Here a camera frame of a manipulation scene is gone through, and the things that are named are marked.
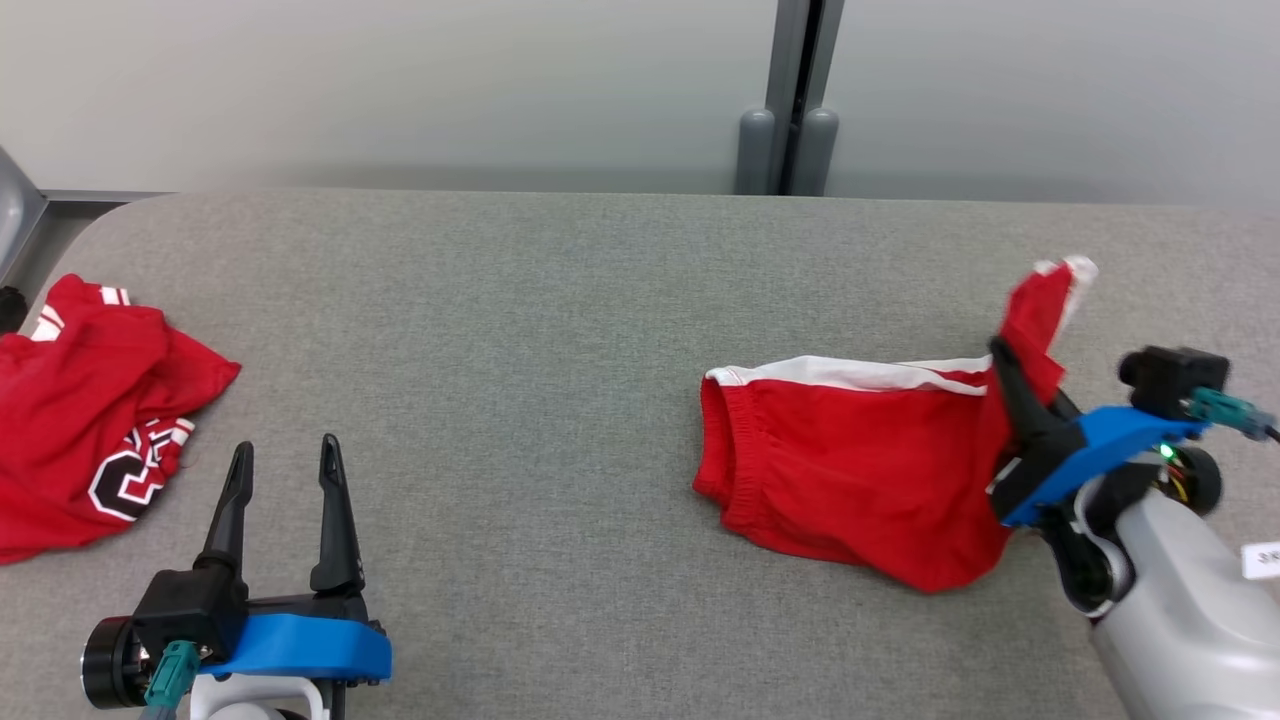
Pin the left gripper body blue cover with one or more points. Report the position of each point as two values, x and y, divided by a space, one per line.
300 645

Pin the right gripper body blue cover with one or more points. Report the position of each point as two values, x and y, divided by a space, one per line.
1100 445

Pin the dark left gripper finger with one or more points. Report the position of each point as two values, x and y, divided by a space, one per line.
338 530
230 520

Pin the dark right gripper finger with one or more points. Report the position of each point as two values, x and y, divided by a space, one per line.
1025 415
1064 407

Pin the red shorts white stripe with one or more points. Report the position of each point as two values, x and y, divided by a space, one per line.
850 470

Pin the red basketball jersey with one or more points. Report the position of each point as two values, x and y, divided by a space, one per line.
90 400

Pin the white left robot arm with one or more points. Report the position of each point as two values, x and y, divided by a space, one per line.
250 700

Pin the white paper label tag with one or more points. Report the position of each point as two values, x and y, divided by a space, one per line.
1264 560

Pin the black caster wheel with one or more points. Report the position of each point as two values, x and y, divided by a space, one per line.
10 310

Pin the grey metal stand leg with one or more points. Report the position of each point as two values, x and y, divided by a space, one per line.
18 215

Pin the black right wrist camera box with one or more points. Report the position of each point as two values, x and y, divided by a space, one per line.
1170 380

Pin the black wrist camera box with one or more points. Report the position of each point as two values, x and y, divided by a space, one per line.
185 605
1170 380

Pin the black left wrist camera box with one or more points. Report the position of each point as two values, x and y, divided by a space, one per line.
185 605

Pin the grey cylindrical post bumper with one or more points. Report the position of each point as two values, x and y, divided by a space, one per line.
756 155
816 155

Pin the grey floor rail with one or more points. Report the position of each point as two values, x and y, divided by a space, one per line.
100 197

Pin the grey partition frame post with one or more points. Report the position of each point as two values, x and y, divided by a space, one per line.
785 60

